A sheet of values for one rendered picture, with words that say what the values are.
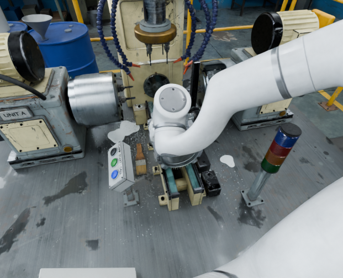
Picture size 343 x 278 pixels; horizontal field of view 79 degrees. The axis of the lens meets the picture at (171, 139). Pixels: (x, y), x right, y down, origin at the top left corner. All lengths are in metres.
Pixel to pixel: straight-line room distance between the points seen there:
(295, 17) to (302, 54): 0.81
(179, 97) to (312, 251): 0.34
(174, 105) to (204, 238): 0.59
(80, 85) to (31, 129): 0.27
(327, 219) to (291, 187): 0.82
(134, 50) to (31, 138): 0.66
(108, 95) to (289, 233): 0.83
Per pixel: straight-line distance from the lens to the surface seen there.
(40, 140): 1.09
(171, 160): 0.89
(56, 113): 1.00
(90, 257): 0.92
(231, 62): 1.13
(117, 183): 0.71
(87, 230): 0.96
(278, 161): 0.78
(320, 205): 0.32
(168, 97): 0.47
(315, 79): 0.38
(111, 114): 0.99
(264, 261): 0.35
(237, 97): 0.40
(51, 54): 2.40
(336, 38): 0.38
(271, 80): 0.38
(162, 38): 0.92
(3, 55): 0.98
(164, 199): 0.93
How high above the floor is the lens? 1.65
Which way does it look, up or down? 46 degrees down
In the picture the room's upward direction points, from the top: straight up
